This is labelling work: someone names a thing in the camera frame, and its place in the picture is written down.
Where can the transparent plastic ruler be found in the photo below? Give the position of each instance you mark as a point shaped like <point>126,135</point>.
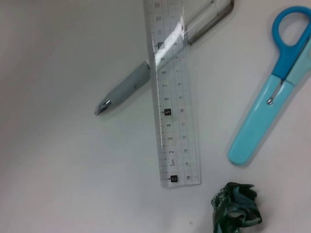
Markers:
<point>172,102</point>

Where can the silver ballpoint pen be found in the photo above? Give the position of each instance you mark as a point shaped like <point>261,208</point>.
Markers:
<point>131,85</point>

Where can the green plastic wrapper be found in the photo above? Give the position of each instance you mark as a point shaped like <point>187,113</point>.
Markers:
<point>234,208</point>

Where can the blue scissors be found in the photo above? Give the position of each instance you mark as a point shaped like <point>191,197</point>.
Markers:
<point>257,121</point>

